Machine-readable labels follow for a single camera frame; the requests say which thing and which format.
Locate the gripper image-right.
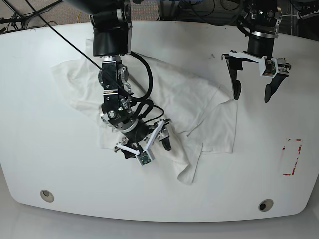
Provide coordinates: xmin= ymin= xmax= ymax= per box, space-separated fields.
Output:
xmin=222 ymin=33 xmax=291 ymax=102

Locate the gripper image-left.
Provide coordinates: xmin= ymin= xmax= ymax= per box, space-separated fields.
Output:
xmin=114 ymin=119 xmax=171 ymax=159

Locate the white printed T-shirt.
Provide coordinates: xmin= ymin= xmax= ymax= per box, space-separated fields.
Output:
xmin=51 ymin=37 xmax=239 ymax=185

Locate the white power strip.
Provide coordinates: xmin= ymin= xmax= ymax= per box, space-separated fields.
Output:
xmin=297 ymin=7 xmax=319 ymax=20

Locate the red tape rectangle marking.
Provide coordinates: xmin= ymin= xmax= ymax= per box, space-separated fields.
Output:
xmin=280 ymin=138 xmax=302 ymax=176

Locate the black tripod stand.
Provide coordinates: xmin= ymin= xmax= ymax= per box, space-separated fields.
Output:
xmin=0 ymin=0 xmax=63 ymax=34

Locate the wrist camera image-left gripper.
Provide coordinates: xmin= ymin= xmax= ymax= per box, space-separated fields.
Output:
xmin=136 ymin=150 xmax=155 ymax=166

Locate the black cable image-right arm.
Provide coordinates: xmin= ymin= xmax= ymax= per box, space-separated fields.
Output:
xmin=235 ymin=15 xmax=252 ymax=37

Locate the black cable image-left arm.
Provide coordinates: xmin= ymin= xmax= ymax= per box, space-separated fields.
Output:
xmin=32 ymin=0 xmax=165 ymax=120

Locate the left table cable grommet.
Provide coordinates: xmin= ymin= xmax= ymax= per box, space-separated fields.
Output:
xmin=40 ymin=190 xmax=54 ymax=203

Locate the table cable grommet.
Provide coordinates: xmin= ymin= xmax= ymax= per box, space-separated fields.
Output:
xmin=40 ymin=190 xmax=54 ymax=203
xmin=258 ymin=199 xmax=274 ymax=212

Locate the right table cable grommet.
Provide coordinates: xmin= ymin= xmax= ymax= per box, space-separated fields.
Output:
xmin=258 ymin=199 xmax=274 ymax=212

